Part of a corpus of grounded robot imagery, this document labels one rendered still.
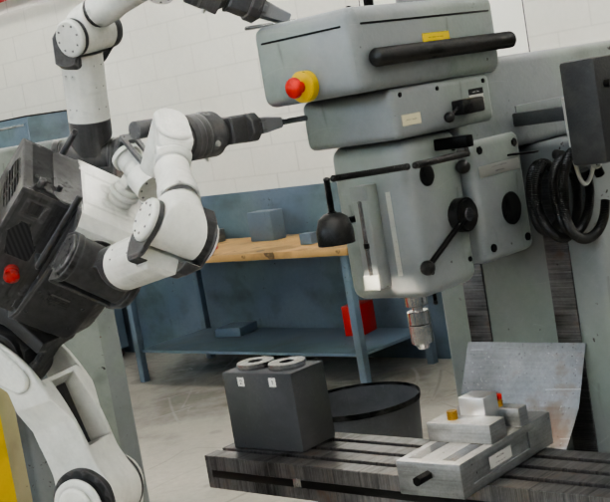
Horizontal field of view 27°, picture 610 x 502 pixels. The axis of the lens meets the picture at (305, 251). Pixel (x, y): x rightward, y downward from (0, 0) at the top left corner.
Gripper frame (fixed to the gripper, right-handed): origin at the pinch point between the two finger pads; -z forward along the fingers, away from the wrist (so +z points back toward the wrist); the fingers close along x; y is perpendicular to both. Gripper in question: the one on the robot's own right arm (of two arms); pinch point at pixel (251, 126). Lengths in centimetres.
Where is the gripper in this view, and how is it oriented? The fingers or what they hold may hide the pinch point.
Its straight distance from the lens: 249.8
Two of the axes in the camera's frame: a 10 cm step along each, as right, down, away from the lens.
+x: -7.2, 0.4, 6.9
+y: 1.6, 9.8, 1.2
